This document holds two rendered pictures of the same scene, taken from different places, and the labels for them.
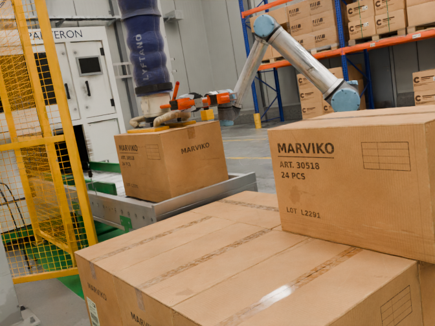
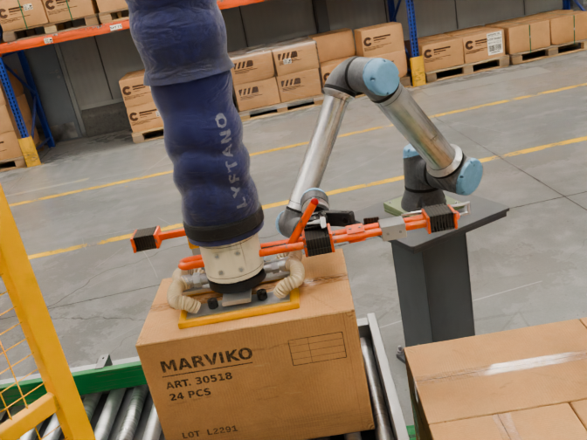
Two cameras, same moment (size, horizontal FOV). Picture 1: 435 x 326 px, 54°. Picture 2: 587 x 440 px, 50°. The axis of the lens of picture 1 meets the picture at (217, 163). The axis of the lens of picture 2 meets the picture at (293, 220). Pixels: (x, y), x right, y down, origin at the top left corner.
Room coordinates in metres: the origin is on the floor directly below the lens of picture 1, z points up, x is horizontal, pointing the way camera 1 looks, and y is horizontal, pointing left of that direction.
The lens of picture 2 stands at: (1.40, 1.48, 1.80)
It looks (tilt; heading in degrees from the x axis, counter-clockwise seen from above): 21 degrees down; 309
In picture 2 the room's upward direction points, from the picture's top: 11 degrees counter-clockwise
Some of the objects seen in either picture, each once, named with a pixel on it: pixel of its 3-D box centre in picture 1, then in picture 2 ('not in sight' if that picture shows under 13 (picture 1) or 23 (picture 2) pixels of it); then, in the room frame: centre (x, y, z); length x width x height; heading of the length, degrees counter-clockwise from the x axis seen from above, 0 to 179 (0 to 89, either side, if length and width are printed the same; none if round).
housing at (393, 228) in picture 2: (202, 101); (391, 228); (2.24, 0.02, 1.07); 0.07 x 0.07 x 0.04; 37
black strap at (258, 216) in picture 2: (154, 88); (224, 218); (2.62, 0.30, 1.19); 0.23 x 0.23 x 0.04
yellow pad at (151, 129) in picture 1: (147, 127); (238, 302); (2.56, 0.38, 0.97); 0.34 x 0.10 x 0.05; 37
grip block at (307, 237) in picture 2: (180, 104); (317, 239); (2.42, 0.15, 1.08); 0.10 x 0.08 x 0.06; 127
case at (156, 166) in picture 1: (169, 160); (261, 348); (2.60, 0.29, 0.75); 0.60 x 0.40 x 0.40; 36
